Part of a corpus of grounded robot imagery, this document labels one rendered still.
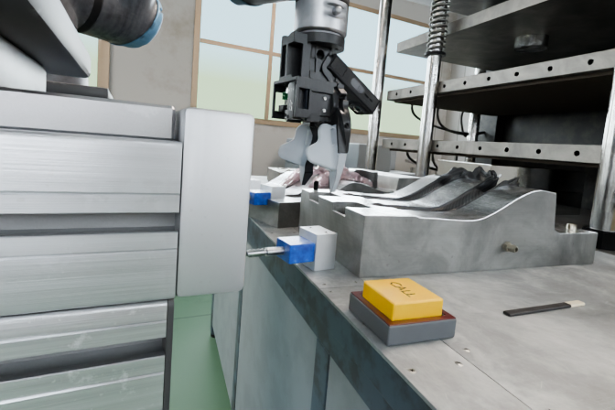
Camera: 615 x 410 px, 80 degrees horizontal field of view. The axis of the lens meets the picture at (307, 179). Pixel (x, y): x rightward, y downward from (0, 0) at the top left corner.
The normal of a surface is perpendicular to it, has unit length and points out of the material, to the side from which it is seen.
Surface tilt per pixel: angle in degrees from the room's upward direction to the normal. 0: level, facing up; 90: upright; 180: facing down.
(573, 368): 0
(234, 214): 90
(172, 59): 90
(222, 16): 90
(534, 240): 90
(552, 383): 0
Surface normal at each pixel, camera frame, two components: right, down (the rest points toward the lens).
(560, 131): -0.93, -0.04
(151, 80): 0.43, 0.12
